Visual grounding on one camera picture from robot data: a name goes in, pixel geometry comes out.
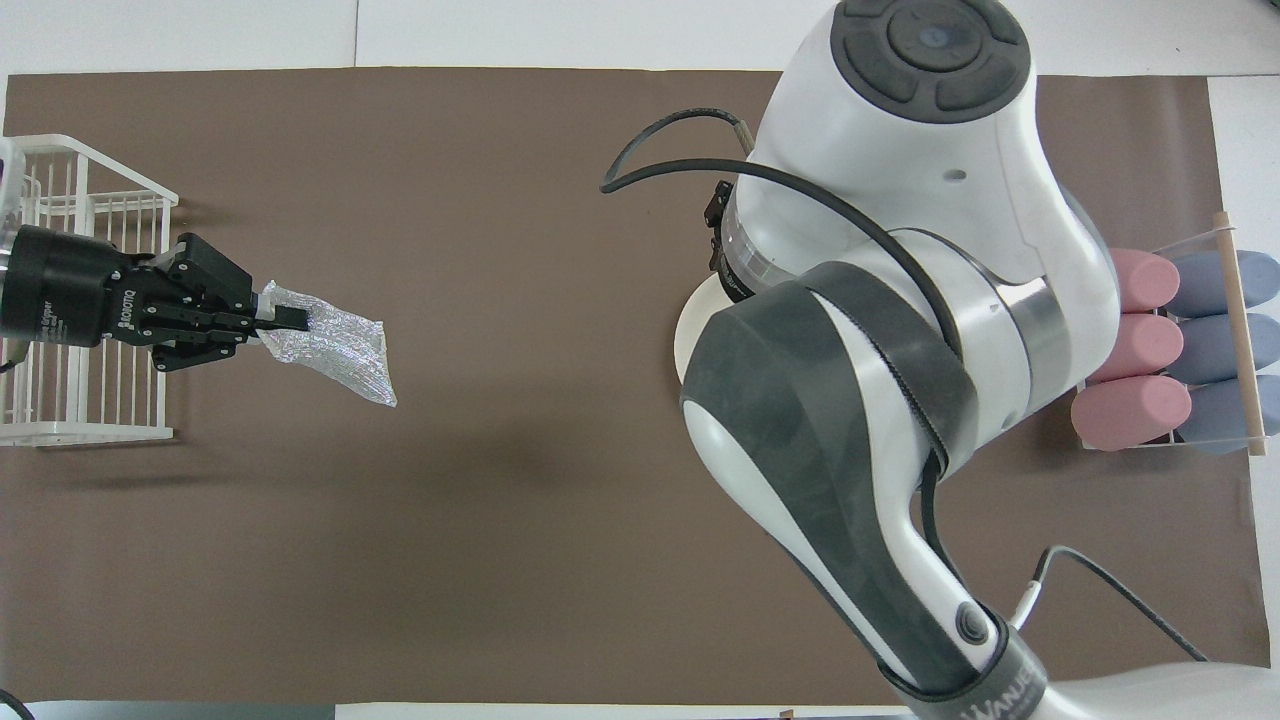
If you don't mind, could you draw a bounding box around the pink cup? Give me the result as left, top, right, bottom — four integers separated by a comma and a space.
1071, 375, 1193, 452
1090, 313, 1185, 385
1108, 249, 1182, 313

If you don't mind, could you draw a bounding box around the cream round plate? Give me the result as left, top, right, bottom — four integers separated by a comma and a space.
673, 270, 743, 387

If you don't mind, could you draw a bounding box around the clear cup rack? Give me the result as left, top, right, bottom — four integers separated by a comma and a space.
1075, 225, 1271, 453

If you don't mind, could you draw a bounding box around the silver mesh scouring sponge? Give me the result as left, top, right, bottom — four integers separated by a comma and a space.
257, 281, 399, 408

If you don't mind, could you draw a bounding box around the brown table mat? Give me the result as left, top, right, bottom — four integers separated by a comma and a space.
0, 67, 1274, 706

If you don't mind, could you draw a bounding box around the blue cup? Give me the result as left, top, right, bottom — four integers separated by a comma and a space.
1178, 313, 1280, 385
1175, 375, 1280, 456
1172, 250, 1280, 319

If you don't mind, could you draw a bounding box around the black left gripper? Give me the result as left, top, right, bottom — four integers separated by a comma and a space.
0, 224, 312, 374

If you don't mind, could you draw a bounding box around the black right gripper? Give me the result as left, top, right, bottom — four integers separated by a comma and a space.
704, 180, 739, 276

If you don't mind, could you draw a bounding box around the white wire basket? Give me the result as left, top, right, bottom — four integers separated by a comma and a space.
0, 134, 180, 448

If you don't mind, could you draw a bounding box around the thin black cable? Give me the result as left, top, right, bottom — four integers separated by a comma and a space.
1012, 545, 1211, 664

